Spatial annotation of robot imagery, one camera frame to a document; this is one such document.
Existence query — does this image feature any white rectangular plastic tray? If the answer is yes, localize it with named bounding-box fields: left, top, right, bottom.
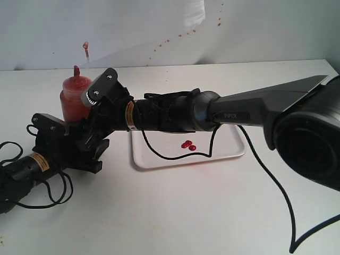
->
left=130, top=125, right=245, bottom=172

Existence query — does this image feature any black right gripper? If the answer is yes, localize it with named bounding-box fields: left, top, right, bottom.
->
left=74, top=81, right=133, bottom=151

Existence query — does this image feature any red sauce blob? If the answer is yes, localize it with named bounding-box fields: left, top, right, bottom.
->
left=181, top=140, right=197, bottom=151

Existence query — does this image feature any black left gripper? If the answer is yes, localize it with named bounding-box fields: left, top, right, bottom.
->
left=32, top=122, right=109, bottom=173

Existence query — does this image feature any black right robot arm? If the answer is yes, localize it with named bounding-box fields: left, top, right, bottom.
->
left=78, top=69, right=339, bottom=190

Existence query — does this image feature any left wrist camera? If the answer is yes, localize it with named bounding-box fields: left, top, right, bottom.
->
left=31, top=113, right=69, bottom=136

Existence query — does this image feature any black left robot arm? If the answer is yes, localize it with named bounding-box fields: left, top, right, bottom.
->
left=1, top=113, right=109, bottom=213

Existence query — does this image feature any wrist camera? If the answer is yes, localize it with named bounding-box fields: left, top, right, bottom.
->
left=31, top=113, right=69, bottom=136
left=81, top=67, right=118, bottom=107

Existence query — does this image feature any red sauce squeeze bottle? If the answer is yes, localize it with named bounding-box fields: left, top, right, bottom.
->
left=59, top=65, right=92, bottom=122

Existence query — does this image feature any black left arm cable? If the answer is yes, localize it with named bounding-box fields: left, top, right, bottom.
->
left=0, top=124, right=74, bottom=209

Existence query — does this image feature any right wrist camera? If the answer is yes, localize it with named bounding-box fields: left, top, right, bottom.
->
left=81, top=67, right=118, bottom=107

